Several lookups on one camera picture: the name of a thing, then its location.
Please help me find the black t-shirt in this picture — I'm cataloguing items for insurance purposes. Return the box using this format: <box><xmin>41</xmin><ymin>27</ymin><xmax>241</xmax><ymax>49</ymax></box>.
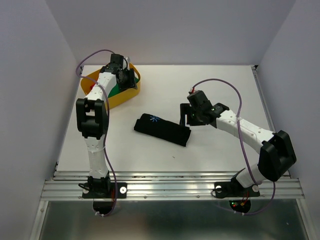
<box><xmin>133</xmin><ymin>113</ymin><xmax>191</xmax><ymax>147</ymax></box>

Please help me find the yellow plastic basket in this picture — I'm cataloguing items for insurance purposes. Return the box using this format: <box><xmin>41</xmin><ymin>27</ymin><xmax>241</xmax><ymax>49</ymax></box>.
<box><xmin>80</xmin><ymin>62</ymin><xmax>141</xmax><ymax>109</ymax></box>

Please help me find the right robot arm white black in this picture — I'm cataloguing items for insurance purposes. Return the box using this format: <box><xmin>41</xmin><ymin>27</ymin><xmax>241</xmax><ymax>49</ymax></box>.
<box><xmin>180</xmin><ymin>103</ymin><xmax>297</xmax><ymax>199</ymax></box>

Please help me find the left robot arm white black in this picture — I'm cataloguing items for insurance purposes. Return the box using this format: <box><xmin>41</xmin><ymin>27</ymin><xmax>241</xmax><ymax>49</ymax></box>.
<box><xmin>75</xmin><ymin>63</ymin><xmax>140</xmax><ymax>199</ymax></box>

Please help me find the green rolled t-shirt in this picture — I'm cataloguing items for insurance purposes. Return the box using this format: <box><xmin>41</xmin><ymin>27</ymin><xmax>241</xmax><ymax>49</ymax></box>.
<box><xmin>108</xmin><ymin>76</ymin><xmax>141</xmax><ymax>98</ymax></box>

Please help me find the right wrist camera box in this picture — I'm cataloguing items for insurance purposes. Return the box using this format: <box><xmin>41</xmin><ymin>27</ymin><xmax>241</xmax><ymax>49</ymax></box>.
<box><xmin>187</xmin><ymin>90</ymin><xmax>212</xmax><ymax>111</ymax></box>

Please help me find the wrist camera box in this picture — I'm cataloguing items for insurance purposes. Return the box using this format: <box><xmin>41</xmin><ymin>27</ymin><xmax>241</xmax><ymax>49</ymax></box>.
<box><xmin>187</xmin><ymin>90</ymin><xmax>212</xmax><ymax>111</ymax></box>
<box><xmin>109</xmin><ymin>53</ymin><xmax>125</xmax><ymax>69</ymax></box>

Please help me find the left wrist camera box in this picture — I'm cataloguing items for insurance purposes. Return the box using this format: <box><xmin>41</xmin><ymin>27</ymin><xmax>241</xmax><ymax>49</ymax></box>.
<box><xmin>109</xmin><ymin>53</ymin><xmax>125</xmax><ymax>69</ymax></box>

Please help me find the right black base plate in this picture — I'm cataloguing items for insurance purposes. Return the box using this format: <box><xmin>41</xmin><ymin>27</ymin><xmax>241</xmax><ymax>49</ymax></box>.
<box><xmin>211</xmin><ymin>181</ymin><xmax>260</xmax><ymax>199</ymax></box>

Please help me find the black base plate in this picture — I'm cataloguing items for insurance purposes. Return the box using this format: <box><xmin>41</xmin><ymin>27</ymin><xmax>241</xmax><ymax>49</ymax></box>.
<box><xmin>79</xmin><ymin>182</ymin><xmax>128</xmax><ymax>200</ymax></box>
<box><xmin>211</xmin><ymin>181</ymin><xmax>260</xmax><ymax>199</ymax></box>

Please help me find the aluminium rail frame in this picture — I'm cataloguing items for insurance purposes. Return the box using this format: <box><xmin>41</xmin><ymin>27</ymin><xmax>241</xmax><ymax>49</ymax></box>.
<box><xmin>30</xmin><ymin>65</ymin><xmax>315</xmax><ymax>240</ymax></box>

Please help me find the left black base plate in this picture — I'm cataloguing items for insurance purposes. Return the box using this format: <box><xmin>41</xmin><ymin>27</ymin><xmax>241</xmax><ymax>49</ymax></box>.
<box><xmin>79</xmin><ymin>182</ymin><xmax>128</xmax><ymax>200</ymax></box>

